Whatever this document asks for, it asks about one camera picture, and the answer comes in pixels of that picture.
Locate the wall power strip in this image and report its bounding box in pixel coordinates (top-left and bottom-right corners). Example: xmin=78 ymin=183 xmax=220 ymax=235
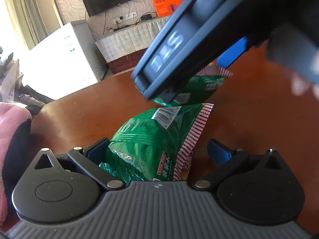
xmin=113 ymin=11 xmax=137 ymax=24

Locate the white chest freezer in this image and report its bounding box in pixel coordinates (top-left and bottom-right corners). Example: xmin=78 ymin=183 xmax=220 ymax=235
xmin=20 ymin=20 xmax=107 ymax=100

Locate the person's right hand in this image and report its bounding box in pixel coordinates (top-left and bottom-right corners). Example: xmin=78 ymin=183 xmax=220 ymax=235
xmin=291 ymin=72 xmax=319 ymax=100

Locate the tv cabinet with lace cloth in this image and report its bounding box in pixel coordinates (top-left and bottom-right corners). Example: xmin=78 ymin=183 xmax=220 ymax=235
xmin=96 ymin=16 xmax=169 ymax=74

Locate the green chip bag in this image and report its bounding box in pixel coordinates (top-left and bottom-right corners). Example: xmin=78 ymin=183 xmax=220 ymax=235
xmin=153 ymin=63 xmax=232 ymax=107
xmin=99 ymin=103 xmax=214 ymax=183

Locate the pink sleeved forearm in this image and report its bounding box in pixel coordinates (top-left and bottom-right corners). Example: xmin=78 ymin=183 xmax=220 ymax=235
xmin=1 ymin=103 xmax=32 ymax=225

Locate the black set-top box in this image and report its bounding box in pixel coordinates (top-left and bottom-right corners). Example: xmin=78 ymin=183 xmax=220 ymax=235
xmin=140 ymin=14 xmax=153 ymax=22

